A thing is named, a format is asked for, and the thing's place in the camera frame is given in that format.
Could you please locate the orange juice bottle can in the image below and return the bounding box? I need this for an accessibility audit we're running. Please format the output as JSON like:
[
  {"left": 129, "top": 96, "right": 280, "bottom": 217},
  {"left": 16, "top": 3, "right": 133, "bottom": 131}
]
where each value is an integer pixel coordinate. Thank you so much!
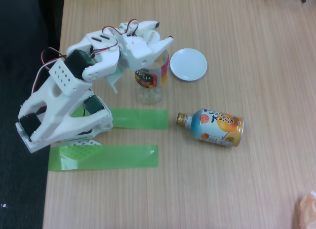
[{"left": 176, "top": 108, "right": 244, "bottom": 148}]

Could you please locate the orange plastic bag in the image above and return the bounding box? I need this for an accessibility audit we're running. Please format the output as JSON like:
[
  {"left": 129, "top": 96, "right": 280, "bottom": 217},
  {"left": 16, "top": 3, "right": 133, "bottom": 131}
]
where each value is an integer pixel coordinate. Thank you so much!
[{"left": 295, "top": 191, "right": 316, "bottom": 229}]

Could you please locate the clear plastic bottle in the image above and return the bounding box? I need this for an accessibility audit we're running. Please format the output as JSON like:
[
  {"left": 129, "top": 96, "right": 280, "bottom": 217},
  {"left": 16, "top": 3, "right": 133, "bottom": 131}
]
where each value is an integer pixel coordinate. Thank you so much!
[{"left": 134, "top": 29, "right": 171, "bottom": 106}]

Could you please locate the red white black servo cable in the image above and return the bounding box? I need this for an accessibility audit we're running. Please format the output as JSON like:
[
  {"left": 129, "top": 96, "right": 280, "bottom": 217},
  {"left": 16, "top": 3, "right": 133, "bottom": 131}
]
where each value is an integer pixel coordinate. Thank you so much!
[
  {"left": 32, "top": 47, "right": 69, "bottom": 93},
  {"left": 90, "top": 18, "right": 140, "bottom": 52}
]

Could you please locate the green tape strip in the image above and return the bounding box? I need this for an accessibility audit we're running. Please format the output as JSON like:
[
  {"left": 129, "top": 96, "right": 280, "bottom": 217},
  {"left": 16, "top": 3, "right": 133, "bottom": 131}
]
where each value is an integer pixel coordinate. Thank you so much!
[
  {"left": 47, "top": 144, "right": 159, "bottom": 172},
  {"left": 71, "top": 107, "right": 169, "bottom": 130}
]

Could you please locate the white round plate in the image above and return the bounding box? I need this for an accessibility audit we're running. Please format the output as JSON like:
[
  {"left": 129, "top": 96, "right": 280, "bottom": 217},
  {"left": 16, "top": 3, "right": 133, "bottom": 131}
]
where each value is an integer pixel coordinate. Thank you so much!
[{"left": 169, "top": 48, "right": 208, "bottom": 81}]

